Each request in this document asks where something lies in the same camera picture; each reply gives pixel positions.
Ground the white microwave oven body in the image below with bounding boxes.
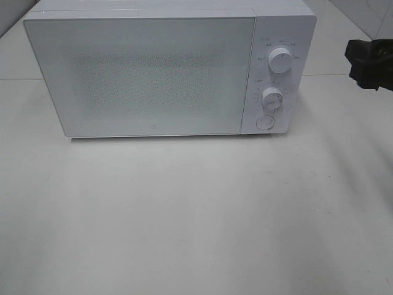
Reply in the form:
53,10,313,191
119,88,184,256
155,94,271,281
23,1,317,135

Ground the white microwave door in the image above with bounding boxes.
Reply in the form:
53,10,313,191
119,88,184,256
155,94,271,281
24,17,255,138

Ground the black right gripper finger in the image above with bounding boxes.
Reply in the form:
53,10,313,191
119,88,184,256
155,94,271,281
344,39,393,91

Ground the white timer knob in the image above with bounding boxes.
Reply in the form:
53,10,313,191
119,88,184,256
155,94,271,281
261,87,284,110

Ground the round white door-release button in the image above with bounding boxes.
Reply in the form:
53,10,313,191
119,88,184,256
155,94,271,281
255,116,274,130

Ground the upper white power knob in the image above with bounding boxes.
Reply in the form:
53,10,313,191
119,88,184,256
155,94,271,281
268,46,294,74

